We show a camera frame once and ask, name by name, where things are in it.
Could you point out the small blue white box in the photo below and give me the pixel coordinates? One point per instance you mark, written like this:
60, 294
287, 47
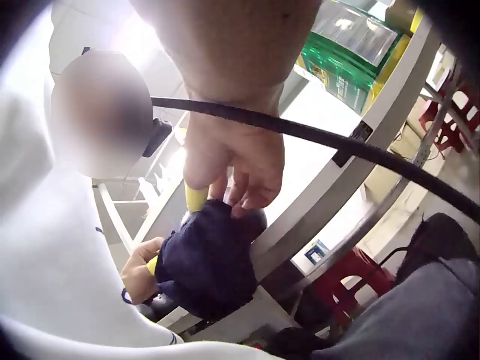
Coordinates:
317, 252

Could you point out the clear plastic packet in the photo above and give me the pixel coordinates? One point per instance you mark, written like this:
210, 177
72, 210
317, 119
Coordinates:
356, 30

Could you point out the person's right thumb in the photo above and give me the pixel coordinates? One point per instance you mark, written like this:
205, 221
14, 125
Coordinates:
197, 161

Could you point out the yellow stick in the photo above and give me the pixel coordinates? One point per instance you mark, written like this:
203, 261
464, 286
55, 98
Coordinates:
195, 198

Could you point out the person's right hand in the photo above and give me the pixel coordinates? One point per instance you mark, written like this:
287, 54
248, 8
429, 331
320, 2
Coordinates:
232, 75

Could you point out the person's right fingers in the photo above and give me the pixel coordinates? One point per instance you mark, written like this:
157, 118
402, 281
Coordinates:
251, 187

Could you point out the navy blue cloth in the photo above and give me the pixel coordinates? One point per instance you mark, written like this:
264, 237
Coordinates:
206, 258

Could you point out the green carton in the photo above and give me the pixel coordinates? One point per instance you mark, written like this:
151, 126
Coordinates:
337, 75

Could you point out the person's left fingers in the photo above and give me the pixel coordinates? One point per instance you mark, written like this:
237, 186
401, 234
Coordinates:
148, 249

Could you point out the red plastic stool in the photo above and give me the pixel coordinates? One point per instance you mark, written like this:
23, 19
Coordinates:
348, 285
453, 116

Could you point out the black rounded object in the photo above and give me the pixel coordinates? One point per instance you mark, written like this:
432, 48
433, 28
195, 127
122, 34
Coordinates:
258, 225

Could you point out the person's left hand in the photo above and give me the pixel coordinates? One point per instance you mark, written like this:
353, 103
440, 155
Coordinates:
138, 273

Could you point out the black bag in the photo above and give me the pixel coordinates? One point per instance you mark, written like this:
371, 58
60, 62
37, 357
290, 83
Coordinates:
442, 240

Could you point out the person's body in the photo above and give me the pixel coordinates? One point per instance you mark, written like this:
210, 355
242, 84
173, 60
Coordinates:
48, 225

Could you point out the person's legs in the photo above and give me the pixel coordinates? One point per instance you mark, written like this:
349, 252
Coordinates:
405, 311

